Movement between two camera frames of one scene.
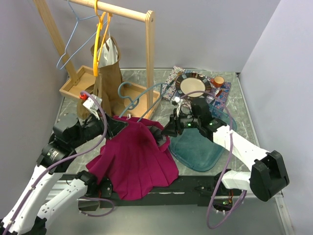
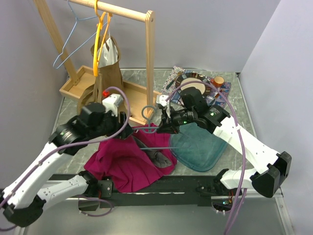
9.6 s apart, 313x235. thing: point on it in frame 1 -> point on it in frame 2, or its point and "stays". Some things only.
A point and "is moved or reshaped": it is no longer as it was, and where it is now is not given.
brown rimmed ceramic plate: x=191 y=82 stays
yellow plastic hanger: x=97 y=54 stays
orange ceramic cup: x=217 y=81 stays
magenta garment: x=134 y=160 is moved or reshaped
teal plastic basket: x=194 y=151 stays
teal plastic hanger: x=134 y=103 -> x=150 y=111
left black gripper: x=114 y=126 -> x=125 y=132
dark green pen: x=170 y=84 stays
